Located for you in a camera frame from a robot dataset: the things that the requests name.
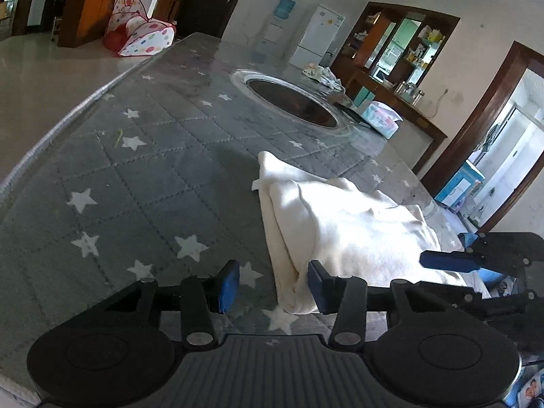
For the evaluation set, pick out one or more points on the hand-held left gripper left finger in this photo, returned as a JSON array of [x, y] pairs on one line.
[[228, 287]]

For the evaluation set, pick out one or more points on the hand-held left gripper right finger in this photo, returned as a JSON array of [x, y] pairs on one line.
[[321, 287]]

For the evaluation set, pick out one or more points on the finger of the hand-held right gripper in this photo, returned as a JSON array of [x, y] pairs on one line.
[[501, 244], [450, 260]]

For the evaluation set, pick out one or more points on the cream hooded sweatshirt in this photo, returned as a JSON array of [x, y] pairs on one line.
[[352, 229]]

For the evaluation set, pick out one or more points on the blue plastic drawer unit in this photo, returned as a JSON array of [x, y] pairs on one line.
[[461, 187]]

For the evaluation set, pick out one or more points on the grey star quilted tablecloth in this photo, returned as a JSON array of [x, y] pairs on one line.
[[148, 170]]

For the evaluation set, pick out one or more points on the printed blue package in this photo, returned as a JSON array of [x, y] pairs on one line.
[[529, 386]]

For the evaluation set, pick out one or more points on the wooden sideboard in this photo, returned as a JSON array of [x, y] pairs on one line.
[[408, 119]]

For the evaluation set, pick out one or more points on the white tissue pack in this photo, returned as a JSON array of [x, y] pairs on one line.
[[382, 119]]

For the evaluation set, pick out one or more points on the glass jar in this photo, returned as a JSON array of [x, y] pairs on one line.
[[420, 95], [398, 88], [409, 91]]

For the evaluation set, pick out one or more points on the flat black tray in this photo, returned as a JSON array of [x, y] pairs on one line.
[[350, 110]]

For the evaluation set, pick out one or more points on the round built-in induction cooktop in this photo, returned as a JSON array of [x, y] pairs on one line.
[[293, 102]]

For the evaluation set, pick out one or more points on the crumpled patterned cloth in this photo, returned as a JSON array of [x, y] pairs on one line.
[[321, 75]]

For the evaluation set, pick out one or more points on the wooden display shelf unit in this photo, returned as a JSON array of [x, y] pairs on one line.
[[374, 38]]

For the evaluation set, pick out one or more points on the white refrigerator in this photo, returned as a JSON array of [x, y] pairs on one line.
[[318, 34]]

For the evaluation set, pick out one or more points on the white water dispenser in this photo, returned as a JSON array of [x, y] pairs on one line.
[[272, 34]]

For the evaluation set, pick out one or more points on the polka dot play tent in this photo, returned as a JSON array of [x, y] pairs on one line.
[[140, 34]]

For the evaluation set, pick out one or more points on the blue water bottle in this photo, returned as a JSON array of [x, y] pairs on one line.
[[285, 7]]

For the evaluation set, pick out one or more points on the dark brown entrance door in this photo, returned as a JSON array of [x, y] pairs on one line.
[[212, 0]]

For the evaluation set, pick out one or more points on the small wooden side cabinet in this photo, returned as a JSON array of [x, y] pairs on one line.
[[163, 6]]

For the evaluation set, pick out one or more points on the tall wooden shelf cabinet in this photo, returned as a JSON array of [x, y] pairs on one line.
[[85, 4]]

